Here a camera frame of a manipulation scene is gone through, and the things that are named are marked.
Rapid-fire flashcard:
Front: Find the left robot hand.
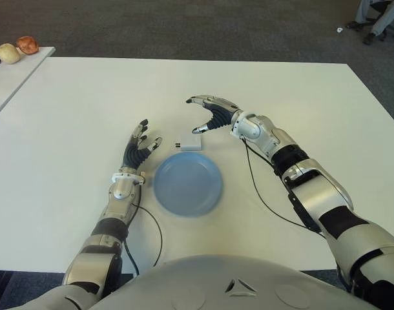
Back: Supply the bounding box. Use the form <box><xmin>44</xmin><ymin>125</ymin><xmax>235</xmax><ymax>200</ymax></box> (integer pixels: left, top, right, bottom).
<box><xmin>121</xmin><ymin>118</ymin><xmax>164</xmax><ymax>176</ymax></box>

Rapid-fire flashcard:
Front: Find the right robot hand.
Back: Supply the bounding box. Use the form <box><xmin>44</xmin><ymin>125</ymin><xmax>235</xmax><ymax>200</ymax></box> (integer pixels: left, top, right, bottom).
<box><xmin>185</xmin><ymin>94</ymin><xmax>244</xmax><ymax>135</ymax></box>

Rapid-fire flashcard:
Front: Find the white charger block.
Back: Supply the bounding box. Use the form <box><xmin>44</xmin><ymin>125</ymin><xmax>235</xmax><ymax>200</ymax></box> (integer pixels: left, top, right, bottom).
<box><xmin>174</xmin><ymin>131</ymin><xmax>204</xmax><ymax>152</ymax></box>

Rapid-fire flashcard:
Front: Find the blue plate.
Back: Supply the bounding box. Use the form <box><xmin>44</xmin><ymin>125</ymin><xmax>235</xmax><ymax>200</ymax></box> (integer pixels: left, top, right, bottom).
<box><xmin>152</xmin><ymin>152</ymin><xmax>224</xmax><ymax>218</ymax></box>

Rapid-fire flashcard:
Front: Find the grey robot torso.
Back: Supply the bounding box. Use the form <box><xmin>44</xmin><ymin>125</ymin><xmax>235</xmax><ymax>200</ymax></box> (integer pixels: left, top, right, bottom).
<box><xmin>0</xmin><ymin>254</ymin><xmax>394</xmax><ymax>310</ymax></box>

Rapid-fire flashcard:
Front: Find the white side table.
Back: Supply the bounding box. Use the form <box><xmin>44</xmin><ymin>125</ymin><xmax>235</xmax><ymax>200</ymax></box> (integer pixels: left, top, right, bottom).
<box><xmin>0</xmin><ymin>46</ymin><xmax>56</xmax><ymax>123</ymax></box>

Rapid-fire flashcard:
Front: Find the red-brown bread roll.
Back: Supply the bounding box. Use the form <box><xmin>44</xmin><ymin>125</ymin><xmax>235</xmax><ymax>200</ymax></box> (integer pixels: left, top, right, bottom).
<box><xmin>16</xmin><ymin>36</ymin><xmax>40</xmax><ymax>55</ymax></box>

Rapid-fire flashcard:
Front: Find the beige bread roll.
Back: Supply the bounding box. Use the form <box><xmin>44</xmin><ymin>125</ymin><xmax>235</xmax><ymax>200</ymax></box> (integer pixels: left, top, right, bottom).
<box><xmin>0</xmin><ymin>43</ymin><xmax>22</xmax><ymax>65</ymax></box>

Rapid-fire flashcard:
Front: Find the seated person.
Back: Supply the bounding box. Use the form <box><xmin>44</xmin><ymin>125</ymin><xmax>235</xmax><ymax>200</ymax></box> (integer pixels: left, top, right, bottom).
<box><xmin>345</xmin><ymin>0</ymin><xmax>394</xmax><ymax>45</ymax></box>

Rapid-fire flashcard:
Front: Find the black office chair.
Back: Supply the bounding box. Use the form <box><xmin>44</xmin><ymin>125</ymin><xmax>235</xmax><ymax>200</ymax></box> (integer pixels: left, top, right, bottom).
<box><xmin>361</xmin><ymin>0</ymin><xmax>394</xmax><ymax>41</ymax></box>

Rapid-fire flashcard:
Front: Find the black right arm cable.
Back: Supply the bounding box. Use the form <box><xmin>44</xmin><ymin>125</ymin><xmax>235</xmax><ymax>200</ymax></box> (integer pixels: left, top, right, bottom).
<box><xmin>240</xmin><ymin>135</ymin><xmax>327</xmax><ymax>240</ymax></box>

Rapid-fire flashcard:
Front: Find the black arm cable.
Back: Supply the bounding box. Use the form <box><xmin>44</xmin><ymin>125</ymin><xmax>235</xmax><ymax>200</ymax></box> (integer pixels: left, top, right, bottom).
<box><xmin>240</xmin><ymin>135</ymin><xmax>327</xmax><ymax>240</ymax></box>
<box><xmin>124</xmin><ymin>180</ymin><xmax>164</xmax><ymax>275</ymax></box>

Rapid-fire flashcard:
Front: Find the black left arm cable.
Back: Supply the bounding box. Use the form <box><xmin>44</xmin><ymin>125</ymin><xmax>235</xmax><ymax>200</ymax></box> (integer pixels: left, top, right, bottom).
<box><xmin>124</xmin><ymin>180</ymin><xmax>164</xmax><ymax>275</ymax></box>

